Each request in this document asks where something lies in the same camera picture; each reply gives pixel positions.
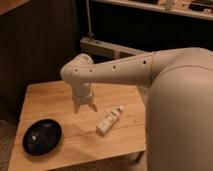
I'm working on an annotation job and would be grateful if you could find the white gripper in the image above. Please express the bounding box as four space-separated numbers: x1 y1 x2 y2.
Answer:
72 91 98 114

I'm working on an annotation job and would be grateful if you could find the white plastic bottle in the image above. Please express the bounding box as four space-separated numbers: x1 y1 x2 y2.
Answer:
96 106 124 136

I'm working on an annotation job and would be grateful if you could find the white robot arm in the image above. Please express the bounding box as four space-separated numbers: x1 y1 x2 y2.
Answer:
60 47 213 171

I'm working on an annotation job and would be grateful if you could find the black ceramic bowl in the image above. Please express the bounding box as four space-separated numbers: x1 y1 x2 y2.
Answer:
22 119 62 156

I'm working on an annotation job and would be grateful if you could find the wooden table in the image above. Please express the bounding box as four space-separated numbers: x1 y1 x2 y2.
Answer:
8 81 146 171

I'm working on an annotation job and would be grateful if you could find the long grey metal beam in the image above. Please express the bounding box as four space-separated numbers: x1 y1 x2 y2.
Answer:
80 37 144 59

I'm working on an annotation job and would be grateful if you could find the vertical metal pole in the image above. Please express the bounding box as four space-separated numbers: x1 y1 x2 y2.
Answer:
86 0 94 41

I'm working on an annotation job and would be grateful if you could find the wooden shelf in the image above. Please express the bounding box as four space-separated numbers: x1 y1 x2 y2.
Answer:
94 0 213 21

